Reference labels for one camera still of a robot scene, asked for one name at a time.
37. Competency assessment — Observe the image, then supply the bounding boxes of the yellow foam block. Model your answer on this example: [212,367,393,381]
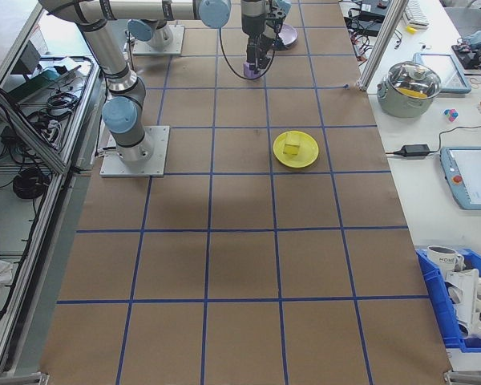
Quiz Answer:
[283,133,301,156]

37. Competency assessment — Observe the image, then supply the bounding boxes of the light purple plate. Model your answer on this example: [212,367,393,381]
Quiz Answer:
[274,22,300,50]

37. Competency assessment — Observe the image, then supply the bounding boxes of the yellow plate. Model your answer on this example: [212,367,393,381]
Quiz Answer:
[273,130,320,170]

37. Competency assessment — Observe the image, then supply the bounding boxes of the black flat device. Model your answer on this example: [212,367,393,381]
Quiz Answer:
[358,0,390,34]

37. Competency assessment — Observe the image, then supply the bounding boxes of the grey metal cooking pot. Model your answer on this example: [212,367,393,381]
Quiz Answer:
[376,60,442,118]

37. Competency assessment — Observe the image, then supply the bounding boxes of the white keyboard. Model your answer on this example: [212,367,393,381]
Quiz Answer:
[404,0,430,29]

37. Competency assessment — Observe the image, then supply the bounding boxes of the black power adapter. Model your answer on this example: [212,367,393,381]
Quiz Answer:
[384,126,481,158]

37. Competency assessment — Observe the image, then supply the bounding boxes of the green flat board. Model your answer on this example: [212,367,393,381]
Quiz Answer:
[18,66,81,95]

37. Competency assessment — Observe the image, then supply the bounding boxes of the grey box device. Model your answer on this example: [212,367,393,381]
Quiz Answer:
[10,39,42,76]

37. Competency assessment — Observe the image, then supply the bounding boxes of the teach pendant with lit screen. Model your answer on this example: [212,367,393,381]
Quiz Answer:
[439,146,481,210]

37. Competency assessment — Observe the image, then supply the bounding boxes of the white mug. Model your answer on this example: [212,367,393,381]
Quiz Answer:
[426,245,464,274]

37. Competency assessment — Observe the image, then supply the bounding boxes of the blue plastic bin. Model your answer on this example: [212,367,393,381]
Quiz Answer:
[415,248,481,352]

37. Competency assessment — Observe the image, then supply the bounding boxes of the white pipe fitting assembly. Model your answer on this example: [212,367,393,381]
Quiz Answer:
[444,268,481,342]

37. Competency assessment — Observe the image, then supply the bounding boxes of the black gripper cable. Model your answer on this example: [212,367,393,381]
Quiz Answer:
[218,23,249,79]

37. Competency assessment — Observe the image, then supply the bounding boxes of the white square base plate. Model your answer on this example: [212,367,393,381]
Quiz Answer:
[132,26,185,56]
[99,125,172,178]

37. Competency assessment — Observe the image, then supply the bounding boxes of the black tangled cables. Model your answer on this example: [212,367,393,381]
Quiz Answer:
[346,11,372,63]

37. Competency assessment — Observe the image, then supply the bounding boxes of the aluminium profile post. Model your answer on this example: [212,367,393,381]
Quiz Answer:
[358,0,404,91]

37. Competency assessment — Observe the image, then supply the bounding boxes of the V-shaped metal bar frame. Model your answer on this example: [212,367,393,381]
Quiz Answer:
[0,0,101,378]

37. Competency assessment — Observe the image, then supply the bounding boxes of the coiled black cable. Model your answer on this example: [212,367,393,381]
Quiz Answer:
[14,166,50,201]

